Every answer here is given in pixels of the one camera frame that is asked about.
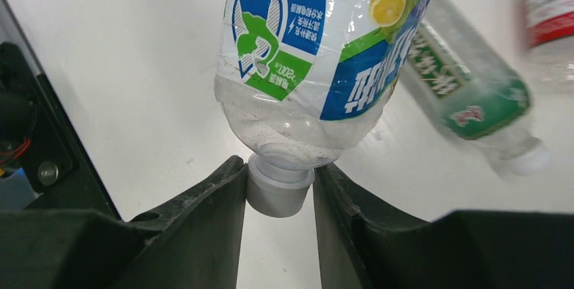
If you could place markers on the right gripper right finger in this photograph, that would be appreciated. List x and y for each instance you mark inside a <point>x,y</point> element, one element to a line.
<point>365,242</point>

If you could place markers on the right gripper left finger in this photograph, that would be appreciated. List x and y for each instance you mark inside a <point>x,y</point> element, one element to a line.
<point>191,241</point>

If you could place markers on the green tea bottle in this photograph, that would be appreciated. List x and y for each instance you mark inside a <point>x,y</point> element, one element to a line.
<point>470,94</point>

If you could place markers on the blue white label bottle front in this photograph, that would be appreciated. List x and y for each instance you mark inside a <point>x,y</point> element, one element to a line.
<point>301,81</point>

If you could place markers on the red blue label bottle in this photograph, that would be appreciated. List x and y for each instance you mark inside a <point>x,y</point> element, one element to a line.
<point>549,28</point>

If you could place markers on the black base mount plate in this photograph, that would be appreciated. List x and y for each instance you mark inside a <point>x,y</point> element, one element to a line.
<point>37,136</point>

